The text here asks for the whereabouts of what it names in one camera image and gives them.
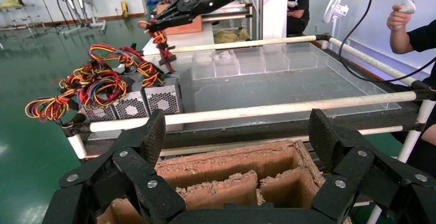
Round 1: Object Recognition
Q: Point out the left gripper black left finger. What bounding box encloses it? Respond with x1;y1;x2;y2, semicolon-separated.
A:
42;109;187;224

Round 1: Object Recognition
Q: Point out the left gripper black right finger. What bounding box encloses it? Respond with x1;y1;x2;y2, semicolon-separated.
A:
307;108;436;224

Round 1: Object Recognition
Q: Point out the grey power supply with wires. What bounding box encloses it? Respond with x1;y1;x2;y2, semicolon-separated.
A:
138;20;186;133
112;45;165;121
25;43;118;124

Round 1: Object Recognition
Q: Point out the white handheld controller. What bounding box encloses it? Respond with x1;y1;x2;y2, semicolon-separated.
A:
397;0;416;15

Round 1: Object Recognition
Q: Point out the operator forearm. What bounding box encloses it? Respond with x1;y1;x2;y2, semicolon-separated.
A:
389;25;415;55

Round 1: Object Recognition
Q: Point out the operator hand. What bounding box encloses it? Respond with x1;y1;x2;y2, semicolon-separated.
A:
386;4;412;31

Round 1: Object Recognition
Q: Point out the white work table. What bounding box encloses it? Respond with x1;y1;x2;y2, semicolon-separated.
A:
142;22;216;57

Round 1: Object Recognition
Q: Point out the crumpled yellow bag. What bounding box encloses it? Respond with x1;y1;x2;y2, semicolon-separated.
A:
213;27;250;45

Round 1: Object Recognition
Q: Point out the clear acrylic divider tray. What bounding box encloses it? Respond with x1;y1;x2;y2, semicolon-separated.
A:
150;42;403;135

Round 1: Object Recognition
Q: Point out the brown cardboard divider box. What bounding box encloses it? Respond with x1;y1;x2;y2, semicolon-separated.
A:
96;139;352;224

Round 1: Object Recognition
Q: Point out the white shelving rack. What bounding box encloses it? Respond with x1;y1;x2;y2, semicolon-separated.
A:
201;0;291;42

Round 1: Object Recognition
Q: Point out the dark cart deck board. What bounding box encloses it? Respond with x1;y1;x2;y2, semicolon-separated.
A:
83;108;425;150

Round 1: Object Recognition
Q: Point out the seated person in black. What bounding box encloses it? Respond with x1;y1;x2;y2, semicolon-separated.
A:
285;0;312;36

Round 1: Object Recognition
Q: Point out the black tripod stand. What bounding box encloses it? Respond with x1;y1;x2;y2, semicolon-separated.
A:
32;0;67;34

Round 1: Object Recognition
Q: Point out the operator body in black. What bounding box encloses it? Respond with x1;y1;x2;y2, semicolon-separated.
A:
406;18;436;185

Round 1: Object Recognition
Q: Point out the white standing fan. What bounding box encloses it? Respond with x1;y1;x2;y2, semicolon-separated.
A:
322;0;350;35

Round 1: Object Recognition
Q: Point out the yellow cloth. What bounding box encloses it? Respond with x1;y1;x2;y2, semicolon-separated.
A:
0;0;25;11

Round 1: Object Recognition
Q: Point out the white pipe cart frame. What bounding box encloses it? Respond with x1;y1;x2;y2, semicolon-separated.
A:
61;33;436;224

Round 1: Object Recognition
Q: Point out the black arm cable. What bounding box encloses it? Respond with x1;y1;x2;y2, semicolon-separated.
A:
338;0;436;84

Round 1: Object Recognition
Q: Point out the metal frame table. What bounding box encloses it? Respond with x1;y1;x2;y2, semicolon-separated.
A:
0;4;46;33

